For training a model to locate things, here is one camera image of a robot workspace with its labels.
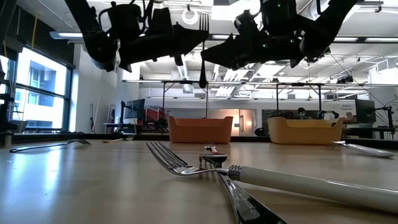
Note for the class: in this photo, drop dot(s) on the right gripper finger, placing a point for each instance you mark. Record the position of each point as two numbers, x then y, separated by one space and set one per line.
233 64
227 49

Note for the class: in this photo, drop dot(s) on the black fork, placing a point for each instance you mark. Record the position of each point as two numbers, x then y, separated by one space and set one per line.
202 77
79 141

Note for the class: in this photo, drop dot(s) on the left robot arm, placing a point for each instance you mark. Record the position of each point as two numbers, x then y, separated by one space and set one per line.
93 40

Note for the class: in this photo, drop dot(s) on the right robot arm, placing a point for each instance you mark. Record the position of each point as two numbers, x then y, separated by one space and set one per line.
326 28

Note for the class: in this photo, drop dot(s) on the red rack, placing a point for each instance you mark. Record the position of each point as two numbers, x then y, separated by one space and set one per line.
155 115

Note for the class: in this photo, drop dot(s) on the computer monitor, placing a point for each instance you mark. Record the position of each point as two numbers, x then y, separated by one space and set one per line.
135 109
365 110

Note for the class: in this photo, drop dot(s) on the black table clamp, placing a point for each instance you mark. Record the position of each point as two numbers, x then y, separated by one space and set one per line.
259 132

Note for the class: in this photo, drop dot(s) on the orange plastic bin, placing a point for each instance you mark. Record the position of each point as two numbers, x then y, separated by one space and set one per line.
199 130

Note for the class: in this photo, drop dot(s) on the ceiling light panel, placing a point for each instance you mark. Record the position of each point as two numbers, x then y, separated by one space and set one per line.
66 35

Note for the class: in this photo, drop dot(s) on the yellow plastic bin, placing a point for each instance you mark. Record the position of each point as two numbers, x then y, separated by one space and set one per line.
304 132

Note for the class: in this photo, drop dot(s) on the long ceiling light bar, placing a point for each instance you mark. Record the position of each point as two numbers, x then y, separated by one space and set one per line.
373 39

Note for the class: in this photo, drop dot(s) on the large window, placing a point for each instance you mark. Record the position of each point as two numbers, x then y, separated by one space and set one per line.
40 81

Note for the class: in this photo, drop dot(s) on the black equipment stand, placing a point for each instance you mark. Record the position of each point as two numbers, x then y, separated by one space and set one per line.
6 118

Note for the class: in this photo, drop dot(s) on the small grey cylinder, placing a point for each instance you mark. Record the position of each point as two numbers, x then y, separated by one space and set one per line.
7 140

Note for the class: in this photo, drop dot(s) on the black overhead metal frame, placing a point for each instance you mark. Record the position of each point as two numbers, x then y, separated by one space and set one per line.
185 82

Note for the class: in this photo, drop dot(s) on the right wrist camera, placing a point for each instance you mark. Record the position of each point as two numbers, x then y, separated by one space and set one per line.
280 15

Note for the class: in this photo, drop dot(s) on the black ceiling camera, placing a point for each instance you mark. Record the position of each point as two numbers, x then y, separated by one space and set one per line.
345 79

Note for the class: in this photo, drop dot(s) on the black aluminium table frame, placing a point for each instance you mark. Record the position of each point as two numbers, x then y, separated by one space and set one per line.
46 137

